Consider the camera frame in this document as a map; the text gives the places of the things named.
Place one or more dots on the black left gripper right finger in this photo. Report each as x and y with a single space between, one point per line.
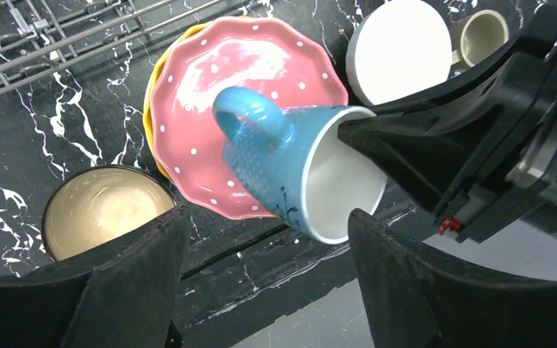
419 296

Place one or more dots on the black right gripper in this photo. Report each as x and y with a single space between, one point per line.
494 159

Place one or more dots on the beige ceramic mug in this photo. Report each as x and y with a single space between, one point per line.
477 36

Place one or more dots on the white ceramic bowl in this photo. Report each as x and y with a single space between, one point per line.
399 49

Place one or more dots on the pink polka dot plate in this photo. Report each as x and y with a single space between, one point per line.
215 80

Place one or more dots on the blue ceramic mug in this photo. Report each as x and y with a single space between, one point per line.
293 163

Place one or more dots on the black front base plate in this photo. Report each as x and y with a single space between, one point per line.
241 275

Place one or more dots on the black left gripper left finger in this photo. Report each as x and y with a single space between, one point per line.
118 294

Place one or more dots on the brown beige bowl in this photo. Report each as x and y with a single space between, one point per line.
98 205

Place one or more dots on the metal wire dish rack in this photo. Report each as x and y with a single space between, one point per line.
39 38

